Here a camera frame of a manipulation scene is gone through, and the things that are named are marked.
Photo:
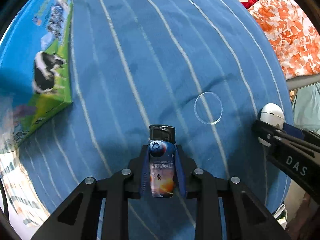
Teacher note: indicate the blue milk carton box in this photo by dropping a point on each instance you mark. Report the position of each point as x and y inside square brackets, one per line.
[34, 69]

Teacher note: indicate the plaid checkered cloth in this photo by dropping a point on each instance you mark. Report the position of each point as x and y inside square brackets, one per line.
[26, 212]

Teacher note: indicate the teal cloth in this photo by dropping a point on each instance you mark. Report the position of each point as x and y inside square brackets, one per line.
[306, 108]

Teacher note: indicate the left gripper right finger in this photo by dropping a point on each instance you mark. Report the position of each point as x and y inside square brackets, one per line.
[225, 208]

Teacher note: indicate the blue printed lighter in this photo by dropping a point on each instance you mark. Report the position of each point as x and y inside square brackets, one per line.
[162, 160]

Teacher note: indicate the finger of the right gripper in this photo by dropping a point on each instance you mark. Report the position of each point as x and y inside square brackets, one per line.
[302, 134]
[272, 134]

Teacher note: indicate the orange floral cloth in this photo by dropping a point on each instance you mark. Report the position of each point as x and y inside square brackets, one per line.
[291, 34]

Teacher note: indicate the blue striped tablecloth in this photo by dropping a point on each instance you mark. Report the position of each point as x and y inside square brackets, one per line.
[202, 66]

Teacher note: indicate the red cloth item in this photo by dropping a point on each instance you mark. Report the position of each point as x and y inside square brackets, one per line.
[247, 4]

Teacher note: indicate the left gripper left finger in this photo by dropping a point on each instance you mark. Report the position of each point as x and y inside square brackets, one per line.
[99, 205]

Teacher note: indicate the small white device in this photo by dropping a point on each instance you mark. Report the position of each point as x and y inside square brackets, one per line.
[272, 115]

